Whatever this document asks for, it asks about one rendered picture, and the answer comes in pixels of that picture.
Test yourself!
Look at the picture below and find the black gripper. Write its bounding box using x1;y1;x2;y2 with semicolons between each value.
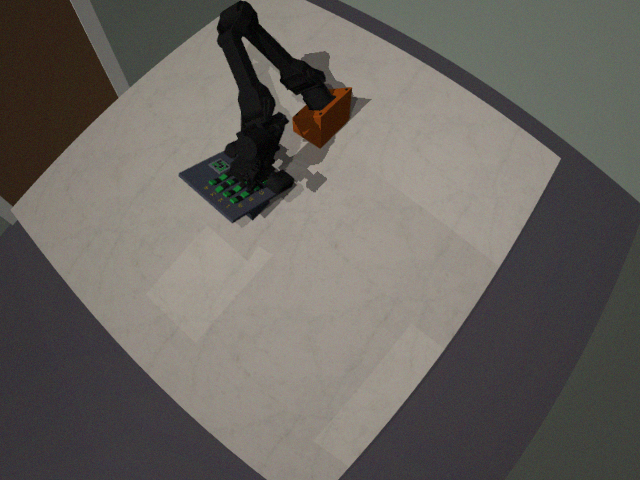
224;140;294;195

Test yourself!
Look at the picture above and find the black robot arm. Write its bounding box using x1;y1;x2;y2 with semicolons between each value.
217;1;336;183

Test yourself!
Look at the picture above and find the dark grey switch panel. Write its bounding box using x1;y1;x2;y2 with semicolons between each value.
179;150;276;223

